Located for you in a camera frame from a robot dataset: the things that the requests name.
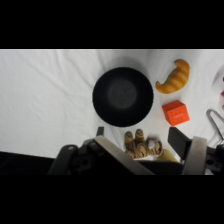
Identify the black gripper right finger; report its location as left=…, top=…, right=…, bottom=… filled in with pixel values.
left=167, top=126, right=209, bottom=176

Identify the black round bowl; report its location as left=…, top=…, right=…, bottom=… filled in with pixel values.
left=92, top=66, right=155, bottom=128

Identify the white tablecloth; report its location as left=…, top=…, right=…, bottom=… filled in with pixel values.
left=0, top=49, right=224, bottom=176

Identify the orange toy croissant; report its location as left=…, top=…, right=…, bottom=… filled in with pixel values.
left=155, top=59, right=191, bottom=95

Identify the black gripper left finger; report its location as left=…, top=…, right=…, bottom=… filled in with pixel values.
left=89, top=126, right=155, bottom=176

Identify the orange cube block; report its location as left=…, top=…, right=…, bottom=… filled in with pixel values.
left=161, top=100, right=191, bottom=127

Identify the dark metal wire frame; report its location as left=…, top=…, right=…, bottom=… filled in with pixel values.
left=205, top=108, right=224, bottom=145

